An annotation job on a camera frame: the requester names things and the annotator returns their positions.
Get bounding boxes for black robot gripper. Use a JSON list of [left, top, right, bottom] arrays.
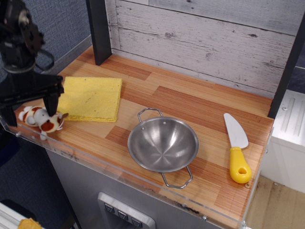
[[0, 70, 64, 127]]

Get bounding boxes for red and white plush toy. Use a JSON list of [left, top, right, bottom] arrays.
[[18, 106, 69, 141]]

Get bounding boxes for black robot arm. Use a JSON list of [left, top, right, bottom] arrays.
[[0, 0, 64, 126]]

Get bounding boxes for yellow object bottom left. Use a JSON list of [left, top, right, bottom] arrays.
[[17, 218, 42, 229]]

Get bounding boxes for yellow folded cloth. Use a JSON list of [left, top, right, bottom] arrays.
[[57, 76, 122, 122]]

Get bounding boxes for silver dispenser button panel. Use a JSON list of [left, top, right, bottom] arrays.
[[97, 192, 156, 229]]

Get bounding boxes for white side cabinet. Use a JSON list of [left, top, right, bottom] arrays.
[[261, 90, 305, 193]]

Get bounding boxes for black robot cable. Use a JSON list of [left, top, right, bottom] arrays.
[[34, 49, 55, 71]]

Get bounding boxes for clear acrylic guard rail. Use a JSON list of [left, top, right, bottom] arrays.
[[0, 34, 275, 227]]

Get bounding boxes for black left frame post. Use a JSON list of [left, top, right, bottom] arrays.
[[86, 0, 112, 65]]

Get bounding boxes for black frame post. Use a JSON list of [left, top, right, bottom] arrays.
[[270, 0, 305, 119], [86, 0, 112, 65]]

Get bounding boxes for stainless steel handled bowl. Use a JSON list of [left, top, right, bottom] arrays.
[[128, 107, 199, 189]]

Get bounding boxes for white knife yellow handle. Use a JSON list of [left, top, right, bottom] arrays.
[[224, 113, 252, 184]]

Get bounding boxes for black right frame post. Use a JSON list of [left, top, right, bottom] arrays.
[[270, 0, 305, 119]]

